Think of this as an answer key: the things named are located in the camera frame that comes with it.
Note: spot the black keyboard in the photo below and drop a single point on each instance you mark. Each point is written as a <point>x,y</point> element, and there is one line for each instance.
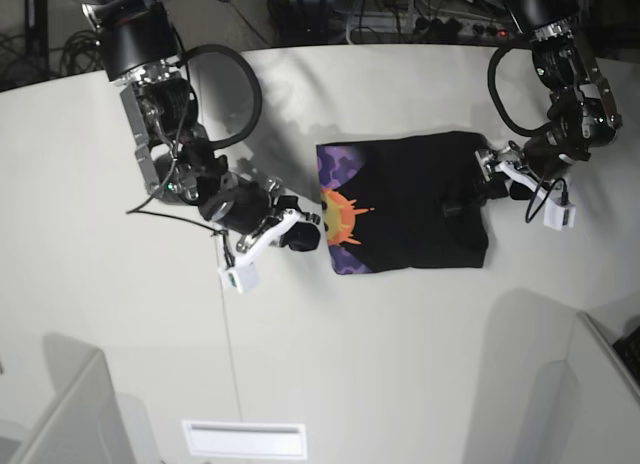
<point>628,350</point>

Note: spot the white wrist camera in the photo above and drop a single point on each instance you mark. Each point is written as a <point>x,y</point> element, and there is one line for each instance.
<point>551,199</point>
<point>239,270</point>

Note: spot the black T-shirt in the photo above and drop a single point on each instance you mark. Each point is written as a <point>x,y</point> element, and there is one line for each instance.
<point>402,203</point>

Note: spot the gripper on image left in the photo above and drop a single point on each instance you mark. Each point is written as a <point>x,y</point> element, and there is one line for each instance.
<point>242,205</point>

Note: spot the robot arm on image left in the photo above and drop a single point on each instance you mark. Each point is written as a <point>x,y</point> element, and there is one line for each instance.
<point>141,52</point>

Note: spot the white partition panel left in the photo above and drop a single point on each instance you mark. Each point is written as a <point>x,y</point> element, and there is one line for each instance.
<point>83,422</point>

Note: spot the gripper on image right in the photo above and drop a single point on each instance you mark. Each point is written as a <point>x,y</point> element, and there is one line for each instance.
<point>505,164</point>

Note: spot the white partition panel right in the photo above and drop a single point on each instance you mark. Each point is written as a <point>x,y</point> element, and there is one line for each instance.
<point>583,408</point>

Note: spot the white partition panel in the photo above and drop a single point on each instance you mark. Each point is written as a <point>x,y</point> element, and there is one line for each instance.
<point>83,422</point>
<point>583,408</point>

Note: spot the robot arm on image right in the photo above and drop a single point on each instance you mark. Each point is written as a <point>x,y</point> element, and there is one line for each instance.
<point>582,115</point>

